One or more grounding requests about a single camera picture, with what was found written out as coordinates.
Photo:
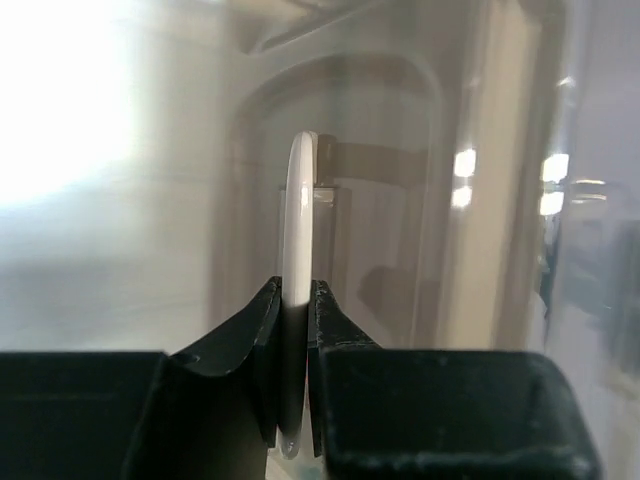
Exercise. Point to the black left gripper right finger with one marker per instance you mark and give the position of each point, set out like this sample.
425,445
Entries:
381,413

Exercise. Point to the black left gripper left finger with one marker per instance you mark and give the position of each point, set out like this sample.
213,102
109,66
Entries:
208,411

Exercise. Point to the beige plastic toolbox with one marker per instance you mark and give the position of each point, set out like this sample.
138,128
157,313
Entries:
477,179

